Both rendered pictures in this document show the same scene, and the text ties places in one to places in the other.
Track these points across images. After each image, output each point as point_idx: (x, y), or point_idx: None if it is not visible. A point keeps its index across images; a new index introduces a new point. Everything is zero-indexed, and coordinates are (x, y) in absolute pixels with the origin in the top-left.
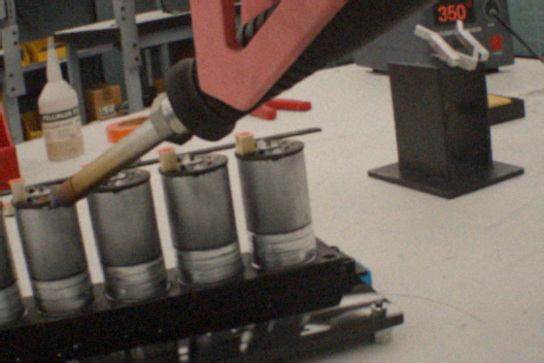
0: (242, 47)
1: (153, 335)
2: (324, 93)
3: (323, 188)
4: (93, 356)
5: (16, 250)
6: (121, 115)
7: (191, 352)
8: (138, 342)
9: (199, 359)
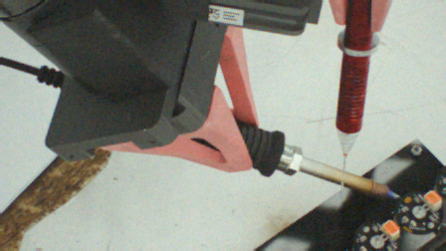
0: (233, 117)
1: (346, 248)
2: None
3: None
4: (369, 215)
5: None
6: None
7: (313, 230)
8: (351, 237)
9: (305, 223)
